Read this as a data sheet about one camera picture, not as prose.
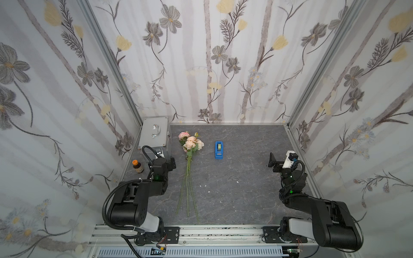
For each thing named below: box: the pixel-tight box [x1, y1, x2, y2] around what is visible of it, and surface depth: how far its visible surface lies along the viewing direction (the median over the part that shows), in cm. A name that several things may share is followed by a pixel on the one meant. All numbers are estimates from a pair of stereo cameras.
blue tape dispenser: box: [214, 140, 224, 160], surface depth 103 cm
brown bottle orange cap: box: [132, 159, 145, 174], surface depth 92 cm
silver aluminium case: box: [138, 116, 173, 157], surface depth 97 cm
